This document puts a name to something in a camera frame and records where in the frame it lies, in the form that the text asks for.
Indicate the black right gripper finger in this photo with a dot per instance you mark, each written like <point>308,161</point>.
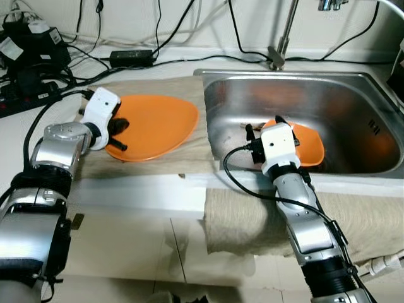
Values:
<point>281,121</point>

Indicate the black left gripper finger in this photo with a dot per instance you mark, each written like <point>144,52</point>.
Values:
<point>121,126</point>

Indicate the orange plastic plate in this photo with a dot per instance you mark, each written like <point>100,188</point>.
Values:
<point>158,126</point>

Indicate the orange plastic bowl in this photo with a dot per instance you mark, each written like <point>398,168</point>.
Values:
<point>310,148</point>

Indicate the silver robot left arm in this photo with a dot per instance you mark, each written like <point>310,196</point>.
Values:
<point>57,142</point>

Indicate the steel sink faucet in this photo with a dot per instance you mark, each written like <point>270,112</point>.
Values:
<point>276,60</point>

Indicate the beige draped cloth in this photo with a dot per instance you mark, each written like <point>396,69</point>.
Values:
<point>252,221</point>

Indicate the flat black power adapter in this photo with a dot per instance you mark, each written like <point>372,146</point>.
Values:
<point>132,58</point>

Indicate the stainless steel sink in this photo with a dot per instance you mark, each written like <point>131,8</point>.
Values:
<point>353,107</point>

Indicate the black power strip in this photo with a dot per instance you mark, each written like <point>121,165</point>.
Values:
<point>16,107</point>

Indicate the black plug adapter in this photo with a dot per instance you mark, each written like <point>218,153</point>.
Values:
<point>28,81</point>

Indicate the black box with white labels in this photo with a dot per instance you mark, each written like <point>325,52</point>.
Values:
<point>38,53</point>

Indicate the robot left leg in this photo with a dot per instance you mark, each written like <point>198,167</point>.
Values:
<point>180,298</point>

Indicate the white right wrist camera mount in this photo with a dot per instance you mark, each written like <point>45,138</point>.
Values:
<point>278,145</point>

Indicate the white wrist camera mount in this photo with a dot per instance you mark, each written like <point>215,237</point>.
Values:
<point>278,145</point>
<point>101,104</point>

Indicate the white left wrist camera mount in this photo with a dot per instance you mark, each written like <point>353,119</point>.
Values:
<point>101,104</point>

